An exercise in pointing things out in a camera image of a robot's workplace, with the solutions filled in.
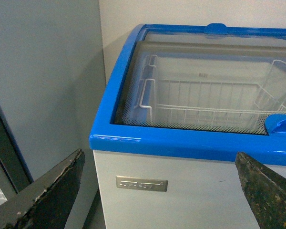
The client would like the silver brand nameplate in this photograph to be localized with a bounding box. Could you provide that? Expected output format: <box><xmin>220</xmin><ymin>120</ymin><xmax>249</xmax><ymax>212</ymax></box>
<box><xmin>115</xmin><ymin>176</ymin><xmax>168</xmax><ymax>192</ymax></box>

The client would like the white wire basket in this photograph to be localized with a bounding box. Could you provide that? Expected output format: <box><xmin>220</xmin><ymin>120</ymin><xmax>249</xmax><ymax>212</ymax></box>
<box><xmin>129</xmin><ymin>54</ymin><xmax>286</xmax><ymax>135</ymax></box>

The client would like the upright display fridge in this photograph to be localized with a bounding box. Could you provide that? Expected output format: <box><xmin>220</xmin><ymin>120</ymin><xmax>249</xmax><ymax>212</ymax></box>
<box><xmin>0</xmin><ymin>106</ymin><xmax>33</xmax><ymax>205</ymax></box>

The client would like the white blue chest freezer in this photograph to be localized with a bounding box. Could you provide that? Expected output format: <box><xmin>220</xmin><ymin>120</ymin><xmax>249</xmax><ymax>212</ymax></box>
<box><xmin>89</xmin><ymin>24</ymin><xmax>286</xmax><ymax>229</ymax></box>

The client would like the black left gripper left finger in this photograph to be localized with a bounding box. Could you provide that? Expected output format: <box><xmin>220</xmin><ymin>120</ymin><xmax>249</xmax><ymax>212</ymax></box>
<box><xmin>0</xmin><ymin>149</ymin><xmax>85</xmax><ymax>229</ymax></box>

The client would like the sliding glass freezer lid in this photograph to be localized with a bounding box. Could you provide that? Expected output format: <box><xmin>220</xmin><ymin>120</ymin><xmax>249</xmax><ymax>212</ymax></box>
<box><xmin>113</xmin><ymin>41</ymin><xmax>286</xmax><ymax>135</ymax></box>

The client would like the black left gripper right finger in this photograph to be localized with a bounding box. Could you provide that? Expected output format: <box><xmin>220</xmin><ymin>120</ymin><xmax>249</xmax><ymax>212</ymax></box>
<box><xmin>235</xmin><ymin>152</ymin><xmax>286</xmax><ymax>229</ymax></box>

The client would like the rear glass freezer lid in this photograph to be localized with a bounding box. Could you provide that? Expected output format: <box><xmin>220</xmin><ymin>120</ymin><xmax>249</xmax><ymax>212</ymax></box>
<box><xmin>142</xmin><ymin>23</ymin><xmax>286</xmax><ymax>48</ymax></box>

